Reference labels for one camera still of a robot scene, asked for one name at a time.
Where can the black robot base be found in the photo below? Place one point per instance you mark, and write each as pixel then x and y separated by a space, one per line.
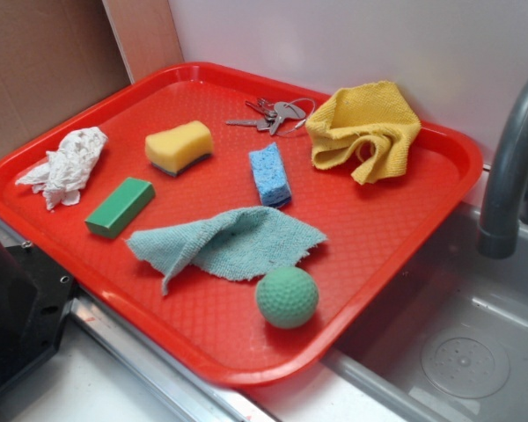
pixel 35 299

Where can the crumpled white paper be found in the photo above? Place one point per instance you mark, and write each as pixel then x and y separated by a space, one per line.
pixel 63 173

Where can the red plastic tray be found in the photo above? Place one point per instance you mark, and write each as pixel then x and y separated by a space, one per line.
pixel 211 325

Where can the blue sponge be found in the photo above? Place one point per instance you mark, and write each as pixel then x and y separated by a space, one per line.
pixel 270 177

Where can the teal microfibre cloth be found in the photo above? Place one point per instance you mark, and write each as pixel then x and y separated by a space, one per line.
pixel 236 245

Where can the green dimpled ball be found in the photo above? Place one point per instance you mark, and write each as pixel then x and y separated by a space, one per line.
pixel 287 297

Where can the bunch of silver keys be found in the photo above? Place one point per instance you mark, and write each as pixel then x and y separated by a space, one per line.
pixel 279 118

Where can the yellow sponge with dark base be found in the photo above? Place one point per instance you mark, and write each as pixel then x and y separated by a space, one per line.
pixel 175 150

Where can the green rectangular block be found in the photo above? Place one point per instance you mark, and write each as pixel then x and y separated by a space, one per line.
pixel 120 208

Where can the yellow cloth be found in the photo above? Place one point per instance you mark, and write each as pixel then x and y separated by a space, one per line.
pixel 371 122

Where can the grey plastic sink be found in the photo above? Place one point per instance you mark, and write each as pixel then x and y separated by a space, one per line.
pixel 447 338

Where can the grey faucet spout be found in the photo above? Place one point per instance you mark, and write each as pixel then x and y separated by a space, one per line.
pixel 505 202

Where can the brown cardboard panel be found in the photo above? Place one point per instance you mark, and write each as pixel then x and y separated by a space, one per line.
pixel 59 57

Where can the silver metal rail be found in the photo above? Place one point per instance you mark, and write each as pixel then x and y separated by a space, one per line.
pixel 106 371

